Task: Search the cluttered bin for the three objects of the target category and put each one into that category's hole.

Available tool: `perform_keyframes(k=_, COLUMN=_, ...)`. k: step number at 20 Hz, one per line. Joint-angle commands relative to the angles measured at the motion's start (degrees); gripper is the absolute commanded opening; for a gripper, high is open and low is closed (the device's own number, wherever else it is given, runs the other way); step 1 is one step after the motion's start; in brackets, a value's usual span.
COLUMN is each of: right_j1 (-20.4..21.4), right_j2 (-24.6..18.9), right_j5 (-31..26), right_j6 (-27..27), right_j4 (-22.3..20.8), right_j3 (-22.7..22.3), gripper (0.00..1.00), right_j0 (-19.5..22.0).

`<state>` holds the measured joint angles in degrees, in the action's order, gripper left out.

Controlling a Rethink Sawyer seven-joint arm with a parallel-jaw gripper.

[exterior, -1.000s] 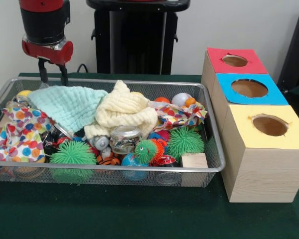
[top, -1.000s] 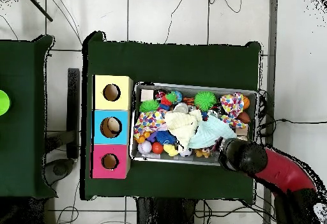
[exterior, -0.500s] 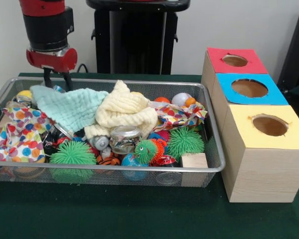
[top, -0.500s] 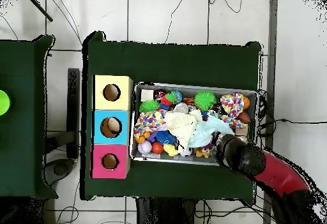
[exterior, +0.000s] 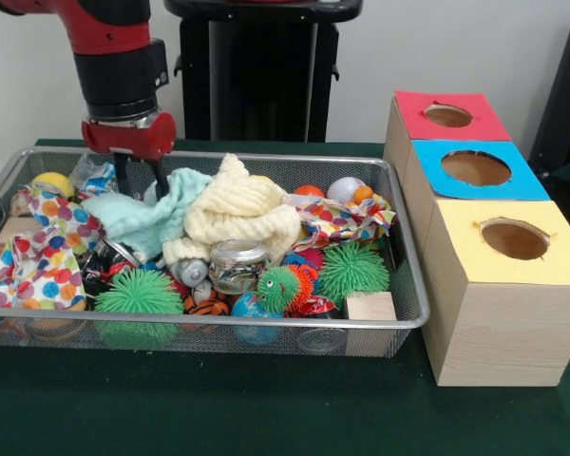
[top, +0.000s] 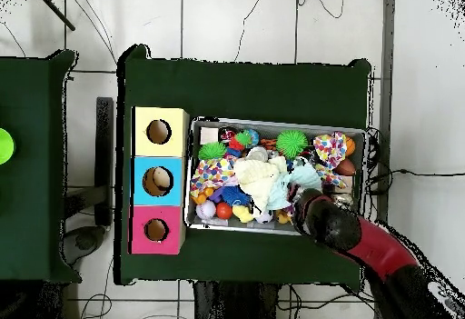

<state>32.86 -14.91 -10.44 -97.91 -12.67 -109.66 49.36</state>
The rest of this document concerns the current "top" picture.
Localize small polka dot cloth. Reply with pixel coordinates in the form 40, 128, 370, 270
189, 156, 237, 198

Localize mint green waffle cloth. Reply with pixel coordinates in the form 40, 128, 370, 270
266, 162, 323, 212

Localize cream waffle cloth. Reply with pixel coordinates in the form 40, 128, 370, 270
232, 155, 290, 213

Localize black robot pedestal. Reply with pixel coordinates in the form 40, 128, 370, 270
192, 280, 281, 319

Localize silver wire mesh bin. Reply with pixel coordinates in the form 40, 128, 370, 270
183, 115, 368, 240

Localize black rod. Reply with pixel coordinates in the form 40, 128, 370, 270
37, 0, 76, 32

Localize black monitor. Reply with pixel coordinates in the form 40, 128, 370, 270
94, 96, 114, 225

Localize crushed silver can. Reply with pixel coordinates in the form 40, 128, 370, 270
246, 145, 270, 163

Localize plain wooden block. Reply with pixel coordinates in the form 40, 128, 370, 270
200, 126, 220, 145

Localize grey stand base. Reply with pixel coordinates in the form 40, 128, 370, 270
62, 224, 107, 266

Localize dark green tablecloth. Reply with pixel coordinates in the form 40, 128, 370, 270
0, 49, 82, 284
114, 44, 372, 285

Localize wooden box with three holes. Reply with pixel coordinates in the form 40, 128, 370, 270
128, 105, 191, 255

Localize large polka dot cloth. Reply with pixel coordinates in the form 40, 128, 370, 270
312, 131, 349, 189

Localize large green spiky ball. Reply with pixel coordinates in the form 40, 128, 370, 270
274, 129, 309, 160

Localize bright green round lid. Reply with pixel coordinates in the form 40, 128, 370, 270
0, 127, 15, 165

